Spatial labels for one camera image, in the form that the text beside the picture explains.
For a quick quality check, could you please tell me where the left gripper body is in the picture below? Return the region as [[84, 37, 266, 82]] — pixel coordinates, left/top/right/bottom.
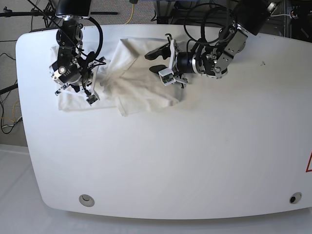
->
[[165, 34, 203, 88]]

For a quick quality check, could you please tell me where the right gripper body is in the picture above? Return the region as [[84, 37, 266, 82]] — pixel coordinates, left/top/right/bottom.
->
[[50, 52, 106, 98]]

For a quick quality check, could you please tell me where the white printed T-shirt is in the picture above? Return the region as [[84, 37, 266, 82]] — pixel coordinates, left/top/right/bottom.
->
[[57, 38, 183, 117]]

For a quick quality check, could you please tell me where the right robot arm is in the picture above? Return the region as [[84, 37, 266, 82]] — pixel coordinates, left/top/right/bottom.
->
[[50, 0, 106, 105]]

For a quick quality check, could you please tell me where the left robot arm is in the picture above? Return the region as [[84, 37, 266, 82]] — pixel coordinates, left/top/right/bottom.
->
[[145, 0, 277, 86]]

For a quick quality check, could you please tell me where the black tripod stand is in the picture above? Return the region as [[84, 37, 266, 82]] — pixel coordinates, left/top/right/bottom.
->
[[0, 0, 117, 96]]

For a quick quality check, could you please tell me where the grey table grommet left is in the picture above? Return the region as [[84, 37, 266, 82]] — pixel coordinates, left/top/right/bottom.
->
[[78, 195, 95, 207]]

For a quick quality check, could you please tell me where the black table grommet right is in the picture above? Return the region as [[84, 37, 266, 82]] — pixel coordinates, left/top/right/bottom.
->
[[289, 192, 302, 204]]

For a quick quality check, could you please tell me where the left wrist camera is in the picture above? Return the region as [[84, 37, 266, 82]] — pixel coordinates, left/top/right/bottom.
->
[[158, 68, 176, 86]]

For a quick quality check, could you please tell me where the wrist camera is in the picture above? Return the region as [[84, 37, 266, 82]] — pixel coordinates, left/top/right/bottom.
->
[[86, 94, 99, 106], [158, 68, 176, 86]]

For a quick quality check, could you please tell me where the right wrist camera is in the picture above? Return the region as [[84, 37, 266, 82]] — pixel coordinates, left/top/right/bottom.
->
[[86, 94, 99, 106]]

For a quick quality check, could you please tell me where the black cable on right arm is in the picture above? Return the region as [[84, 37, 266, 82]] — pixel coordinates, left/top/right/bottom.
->
[[82, 16, 104, 61]]

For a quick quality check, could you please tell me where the yellow cable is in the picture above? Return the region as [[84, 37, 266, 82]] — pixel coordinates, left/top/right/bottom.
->
[[125, 0, 137, 25]]

